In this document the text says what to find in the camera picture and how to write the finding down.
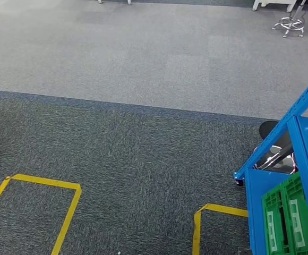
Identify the yellow floor tape outline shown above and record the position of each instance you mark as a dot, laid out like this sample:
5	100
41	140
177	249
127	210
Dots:
69	211

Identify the black stanchion pole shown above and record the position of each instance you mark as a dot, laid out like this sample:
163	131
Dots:
268	128

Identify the grey robot foot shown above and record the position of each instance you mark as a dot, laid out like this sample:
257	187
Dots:
244	251

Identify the chrome base swivel stool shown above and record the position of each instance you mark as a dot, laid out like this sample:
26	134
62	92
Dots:
289	23

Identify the chrome stanchion post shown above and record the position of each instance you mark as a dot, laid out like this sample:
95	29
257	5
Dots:
271	158

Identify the white desk frame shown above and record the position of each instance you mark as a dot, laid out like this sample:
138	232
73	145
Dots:
273	2

